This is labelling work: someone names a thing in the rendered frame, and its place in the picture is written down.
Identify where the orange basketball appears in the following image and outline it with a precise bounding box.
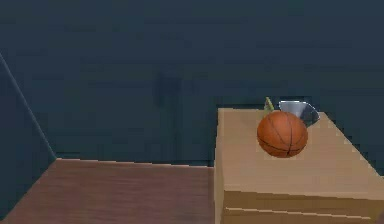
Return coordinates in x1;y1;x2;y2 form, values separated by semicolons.
256;110;309;159

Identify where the light brown wooden dresser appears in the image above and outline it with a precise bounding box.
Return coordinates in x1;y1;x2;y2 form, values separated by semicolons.
214;107;384;224

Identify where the grey metal bowl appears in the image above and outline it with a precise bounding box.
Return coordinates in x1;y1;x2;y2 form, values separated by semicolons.
278;100;321;128

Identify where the small green pointed object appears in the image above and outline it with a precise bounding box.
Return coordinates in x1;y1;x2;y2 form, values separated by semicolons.
263;96;275;112

